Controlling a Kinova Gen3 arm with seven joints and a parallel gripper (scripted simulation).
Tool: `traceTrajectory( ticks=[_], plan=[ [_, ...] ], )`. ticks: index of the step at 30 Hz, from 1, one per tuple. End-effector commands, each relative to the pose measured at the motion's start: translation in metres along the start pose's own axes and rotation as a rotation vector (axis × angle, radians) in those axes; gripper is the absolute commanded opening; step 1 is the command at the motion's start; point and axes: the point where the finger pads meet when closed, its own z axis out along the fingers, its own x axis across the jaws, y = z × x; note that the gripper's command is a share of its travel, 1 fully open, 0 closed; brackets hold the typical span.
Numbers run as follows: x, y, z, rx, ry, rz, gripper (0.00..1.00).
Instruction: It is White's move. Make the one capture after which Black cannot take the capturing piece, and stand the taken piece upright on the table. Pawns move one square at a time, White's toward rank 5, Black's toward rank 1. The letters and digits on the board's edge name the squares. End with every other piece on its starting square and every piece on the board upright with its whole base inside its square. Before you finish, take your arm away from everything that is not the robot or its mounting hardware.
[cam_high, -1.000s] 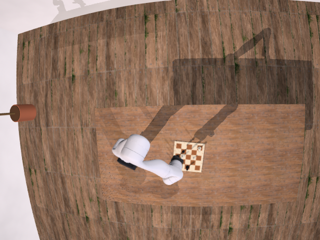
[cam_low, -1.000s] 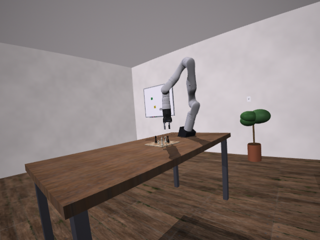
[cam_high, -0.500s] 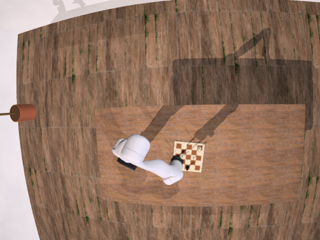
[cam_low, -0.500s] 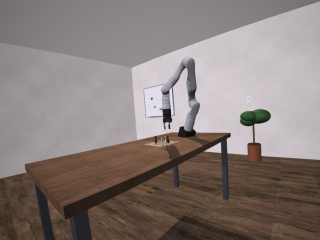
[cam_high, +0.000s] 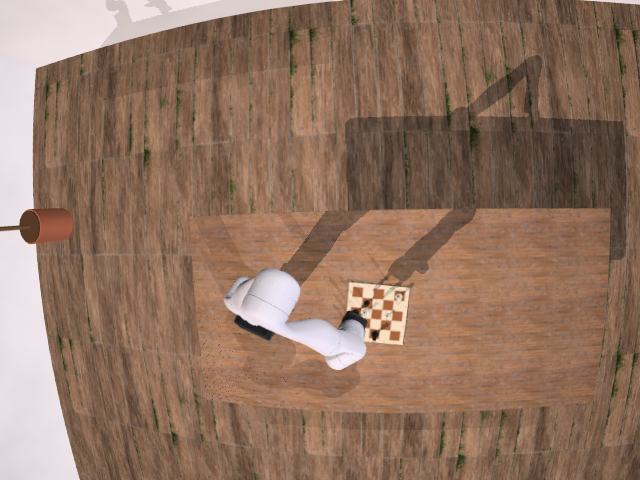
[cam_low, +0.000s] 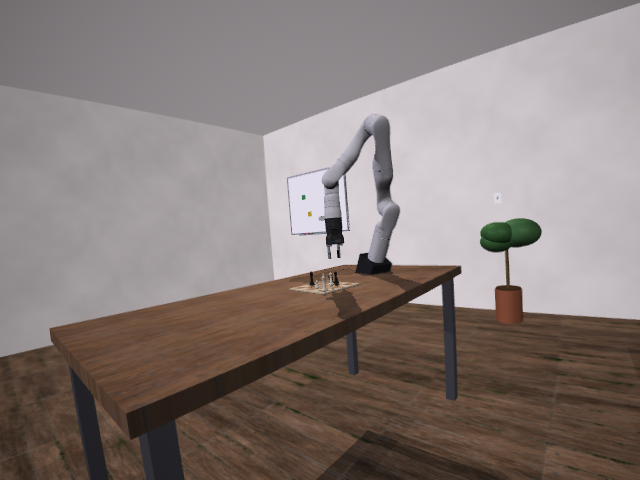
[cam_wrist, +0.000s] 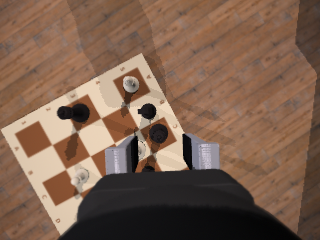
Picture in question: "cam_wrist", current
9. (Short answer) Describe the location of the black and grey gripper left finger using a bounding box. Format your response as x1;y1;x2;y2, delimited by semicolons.
105;136;139;175

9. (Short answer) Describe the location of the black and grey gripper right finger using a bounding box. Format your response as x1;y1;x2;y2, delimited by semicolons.
182;133;220;170

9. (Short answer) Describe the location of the chessboard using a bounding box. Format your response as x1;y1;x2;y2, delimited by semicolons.
1;53;190;235

